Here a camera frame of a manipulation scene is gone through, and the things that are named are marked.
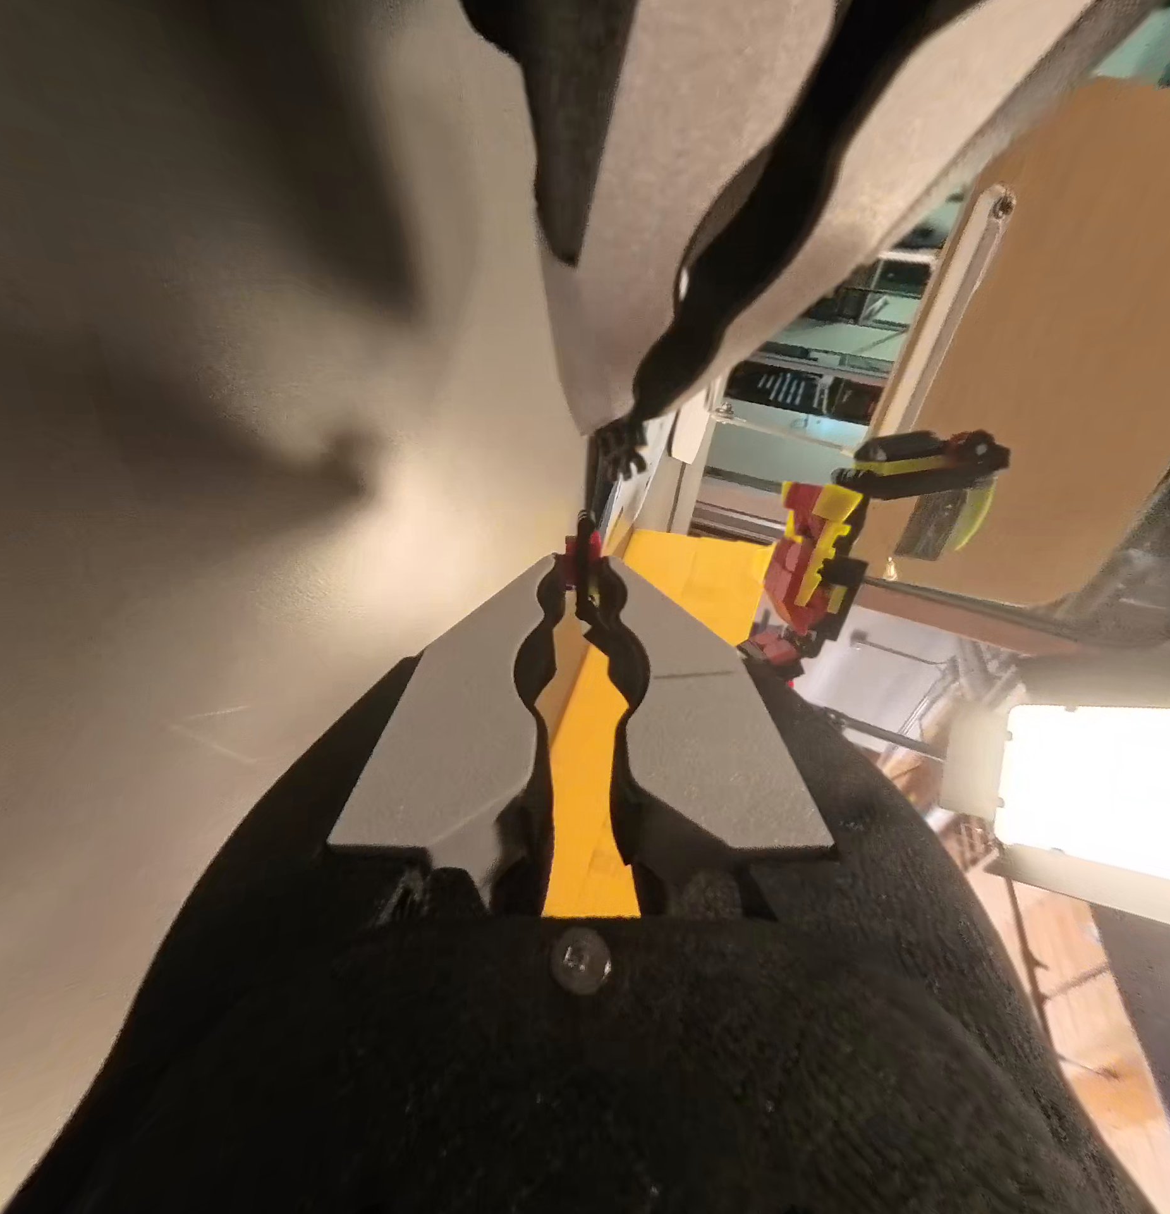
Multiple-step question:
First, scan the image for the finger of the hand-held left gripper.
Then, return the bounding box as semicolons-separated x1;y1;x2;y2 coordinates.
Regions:
642;0;1110;423
543;0;841;437

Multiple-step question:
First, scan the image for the wooden board stand white base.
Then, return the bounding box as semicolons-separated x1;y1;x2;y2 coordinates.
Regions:
669;76;1170;610

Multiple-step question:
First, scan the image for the yellow plastic bin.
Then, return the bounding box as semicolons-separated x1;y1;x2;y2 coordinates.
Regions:
543;526;778;919

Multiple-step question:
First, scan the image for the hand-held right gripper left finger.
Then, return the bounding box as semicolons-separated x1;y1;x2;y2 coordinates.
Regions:
328;554;564;918

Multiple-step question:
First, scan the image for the small red toy brick piece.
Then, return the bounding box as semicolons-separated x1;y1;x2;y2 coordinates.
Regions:
564;512;607;618

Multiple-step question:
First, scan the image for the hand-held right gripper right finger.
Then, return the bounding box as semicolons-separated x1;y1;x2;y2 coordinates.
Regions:
589;557;837;918

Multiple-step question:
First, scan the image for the small black yellow brick assembly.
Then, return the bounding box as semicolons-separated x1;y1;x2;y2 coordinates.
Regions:
832;428;1013;554

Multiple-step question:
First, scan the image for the studio light panel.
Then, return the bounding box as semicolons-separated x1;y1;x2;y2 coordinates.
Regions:
938;699;1170;890

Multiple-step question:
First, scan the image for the red yellow black brick assembly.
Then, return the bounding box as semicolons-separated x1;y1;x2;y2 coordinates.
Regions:
741;478;872;681

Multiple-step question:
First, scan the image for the black light stand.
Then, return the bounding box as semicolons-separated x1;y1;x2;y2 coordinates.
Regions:
813;705;958;762

